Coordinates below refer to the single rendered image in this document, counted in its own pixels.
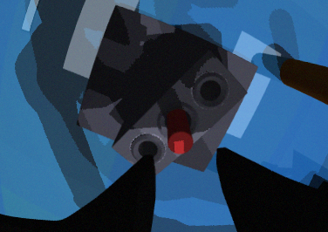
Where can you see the red peg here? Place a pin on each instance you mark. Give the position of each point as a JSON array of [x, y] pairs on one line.
[[179, 137]]

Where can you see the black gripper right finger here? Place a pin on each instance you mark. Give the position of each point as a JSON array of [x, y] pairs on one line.
[[260, 200]]

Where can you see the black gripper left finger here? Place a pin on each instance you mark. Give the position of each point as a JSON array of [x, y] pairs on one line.
[[126, 206]]

